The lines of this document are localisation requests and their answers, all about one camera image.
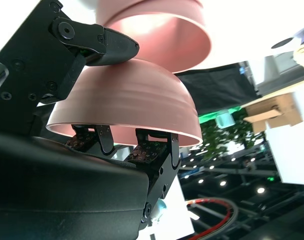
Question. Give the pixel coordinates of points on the pink plastic bowl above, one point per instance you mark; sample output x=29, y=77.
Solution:
x=141, y=8
x=166, y=42
x=131, y=100

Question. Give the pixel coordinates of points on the green table cloth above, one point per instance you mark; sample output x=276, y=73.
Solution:
x=209, y=115

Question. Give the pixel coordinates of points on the white mug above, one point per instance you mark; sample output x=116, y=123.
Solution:
x=225, y=120

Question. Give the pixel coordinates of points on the brown cardboard box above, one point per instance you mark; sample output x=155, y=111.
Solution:
x=274, y=110

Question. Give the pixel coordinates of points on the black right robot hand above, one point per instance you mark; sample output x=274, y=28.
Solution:
x=29, y=75

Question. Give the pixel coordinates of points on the black round table grommet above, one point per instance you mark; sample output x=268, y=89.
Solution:
x=282, y=43

